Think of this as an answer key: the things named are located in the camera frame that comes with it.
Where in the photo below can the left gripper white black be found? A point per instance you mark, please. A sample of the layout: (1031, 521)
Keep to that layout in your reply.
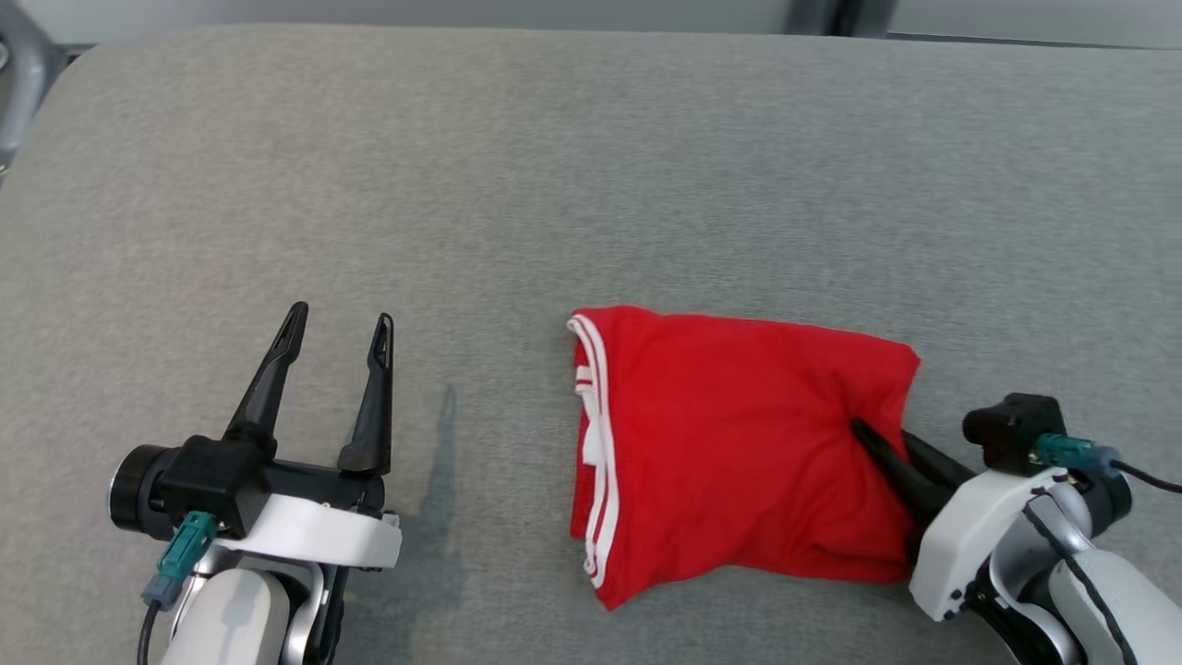
(323, 536)

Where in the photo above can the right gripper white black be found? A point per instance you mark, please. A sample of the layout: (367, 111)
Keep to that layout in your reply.
(960, 536)

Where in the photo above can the red white numbered jersey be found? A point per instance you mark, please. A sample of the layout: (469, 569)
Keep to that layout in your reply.
(739, 443)

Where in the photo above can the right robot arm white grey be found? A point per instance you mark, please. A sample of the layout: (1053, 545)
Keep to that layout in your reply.
(1117, 600)

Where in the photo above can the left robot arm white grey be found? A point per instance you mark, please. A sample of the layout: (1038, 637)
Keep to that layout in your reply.
(231, 619)

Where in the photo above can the grey metal table leg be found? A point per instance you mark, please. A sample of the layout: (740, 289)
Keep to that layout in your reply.
(28, 83)

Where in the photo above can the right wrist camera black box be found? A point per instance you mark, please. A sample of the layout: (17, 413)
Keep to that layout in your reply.
(1011, 429)

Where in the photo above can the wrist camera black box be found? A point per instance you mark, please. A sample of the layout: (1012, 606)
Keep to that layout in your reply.
(217, 480)
(1011, 429)

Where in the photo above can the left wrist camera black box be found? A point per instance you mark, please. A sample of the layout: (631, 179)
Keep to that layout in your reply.
(217, 480)

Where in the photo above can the grey partition post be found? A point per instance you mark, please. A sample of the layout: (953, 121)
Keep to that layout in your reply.
(866, 17)
(817, 14)

